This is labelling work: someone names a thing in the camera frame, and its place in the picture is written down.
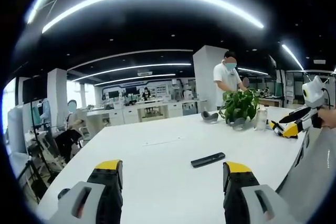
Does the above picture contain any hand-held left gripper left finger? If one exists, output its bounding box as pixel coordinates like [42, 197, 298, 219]
[48, 159, 123, 224]

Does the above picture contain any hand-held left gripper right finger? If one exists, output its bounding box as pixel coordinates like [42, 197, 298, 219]
[223, 161, 302, 224]

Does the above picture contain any black remote control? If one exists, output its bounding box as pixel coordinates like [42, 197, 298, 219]
[191, 152, 226, 168]

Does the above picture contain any person's right hand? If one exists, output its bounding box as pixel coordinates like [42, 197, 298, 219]
[316, 108, 336, 130]

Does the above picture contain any clear plastic bottle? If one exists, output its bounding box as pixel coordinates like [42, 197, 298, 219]
[254, 106, 269, 131]

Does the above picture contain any long ceiling light strip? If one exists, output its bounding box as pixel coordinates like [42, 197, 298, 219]
[280, 43, 305, 71]

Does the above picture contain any grey plant pot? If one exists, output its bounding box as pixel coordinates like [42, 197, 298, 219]
[227, 117, 253, 132]

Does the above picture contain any green potted plant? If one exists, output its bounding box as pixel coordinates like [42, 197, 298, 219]
[218, 88, 261, 126]

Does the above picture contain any person's grey shirt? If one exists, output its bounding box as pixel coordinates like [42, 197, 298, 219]
[275, 126, 336, 224]

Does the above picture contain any grey curved headset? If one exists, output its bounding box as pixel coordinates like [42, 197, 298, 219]
[201, 111, 219, 125]

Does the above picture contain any black tripod stand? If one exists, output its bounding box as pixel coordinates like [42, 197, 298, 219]
[28, 100, 57, 183]

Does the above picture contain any white lab counter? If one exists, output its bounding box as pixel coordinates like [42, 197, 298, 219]
[86, 99, 208, 132]

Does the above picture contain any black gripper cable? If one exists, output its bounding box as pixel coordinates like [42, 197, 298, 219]
[322, 87, 333, 110]

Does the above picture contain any black wall monitor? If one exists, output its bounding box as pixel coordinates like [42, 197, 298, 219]
[22, 76, 48, 104]

